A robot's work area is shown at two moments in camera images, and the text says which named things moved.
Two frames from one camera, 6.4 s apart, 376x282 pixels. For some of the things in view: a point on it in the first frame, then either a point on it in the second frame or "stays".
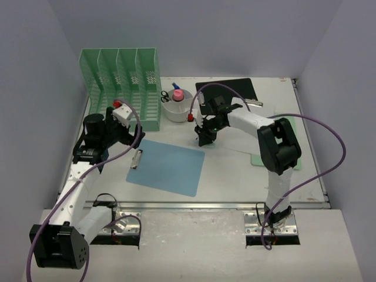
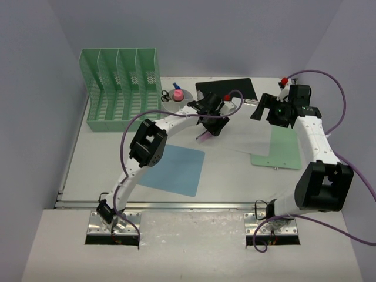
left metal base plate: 126,226 stays
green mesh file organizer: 129,74 stays
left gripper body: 129,136 → 214,124
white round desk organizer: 178,111 stays
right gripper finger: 206,138 → 264,103
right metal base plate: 252,226 stays
